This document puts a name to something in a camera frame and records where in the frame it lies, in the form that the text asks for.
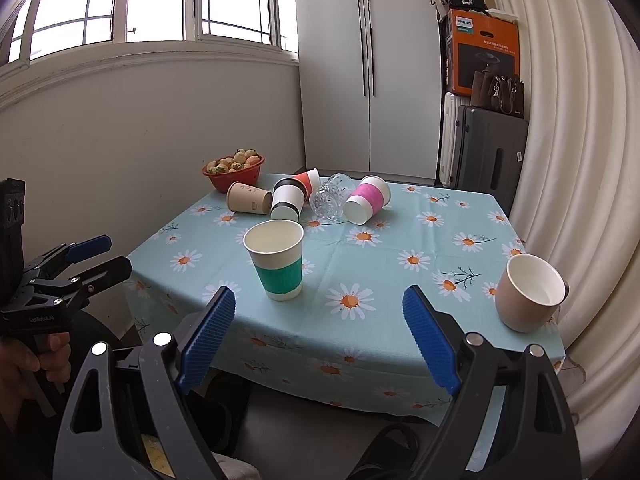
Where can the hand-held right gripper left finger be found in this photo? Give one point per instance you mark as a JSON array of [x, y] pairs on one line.
[[210, 340]]

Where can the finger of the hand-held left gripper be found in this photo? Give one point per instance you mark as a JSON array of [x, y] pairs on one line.
[[92, 245], [107, 272]]

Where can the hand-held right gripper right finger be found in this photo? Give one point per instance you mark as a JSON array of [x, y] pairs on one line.
[[430, 340]]

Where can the green sleeve paper cup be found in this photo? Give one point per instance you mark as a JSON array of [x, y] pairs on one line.
[[280, 280]]

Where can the beige cup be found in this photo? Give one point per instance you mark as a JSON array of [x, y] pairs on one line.
[[520, 305]]

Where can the brown paper cup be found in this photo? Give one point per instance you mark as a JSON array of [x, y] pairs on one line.
[[247, 197]]

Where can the pink sleeve paper cup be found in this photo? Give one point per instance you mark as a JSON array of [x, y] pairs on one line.
[[367, 195]]

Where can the black and white paper cup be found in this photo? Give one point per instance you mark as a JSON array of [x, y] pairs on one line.
[[287, 197]]

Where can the clear glass cup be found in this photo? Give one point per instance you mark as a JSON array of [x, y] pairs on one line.
[[327, 200]]

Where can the red paper cup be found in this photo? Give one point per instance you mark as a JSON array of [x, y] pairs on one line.
[[307, 180]]

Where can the person's left hand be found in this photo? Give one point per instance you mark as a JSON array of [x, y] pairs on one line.
[[17, 365]]

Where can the daisy print tablecloth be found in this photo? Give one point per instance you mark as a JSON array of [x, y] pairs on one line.
[[400, 230]]

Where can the black shoe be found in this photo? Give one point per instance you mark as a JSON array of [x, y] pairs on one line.
[[385, 452]]

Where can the red bowl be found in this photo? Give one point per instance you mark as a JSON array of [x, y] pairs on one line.
[[240, 179]]

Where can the pile of yellow fruits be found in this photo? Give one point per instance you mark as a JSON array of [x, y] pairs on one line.
[[232, 162]]

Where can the grey suitcase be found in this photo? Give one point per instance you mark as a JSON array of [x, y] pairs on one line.
[[480, 150]]

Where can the white suitcase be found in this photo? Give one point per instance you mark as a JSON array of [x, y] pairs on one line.
[[447, 130]]

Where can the dark brown handbag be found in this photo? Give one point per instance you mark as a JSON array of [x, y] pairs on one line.
[[510, 97]]

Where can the brown suede bag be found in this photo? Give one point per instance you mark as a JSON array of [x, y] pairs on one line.
[[482, 90]]

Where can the cream curtain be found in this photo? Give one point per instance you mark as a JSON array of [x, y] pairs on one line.
[[575, 110]]

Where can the white wardrobe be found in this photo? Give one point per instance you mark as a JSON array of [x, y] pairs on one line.
[[330, 60]]

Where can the orange cardboard box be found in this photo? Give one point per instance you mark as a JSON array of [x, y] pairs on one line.
[[480, 40]]

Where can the white flat box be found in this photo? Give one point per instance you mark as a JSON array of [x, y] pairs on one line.
[[502, 14]]

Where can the white frame window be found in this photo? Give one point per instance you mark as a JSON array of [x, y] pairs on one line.
[[150, 0]]

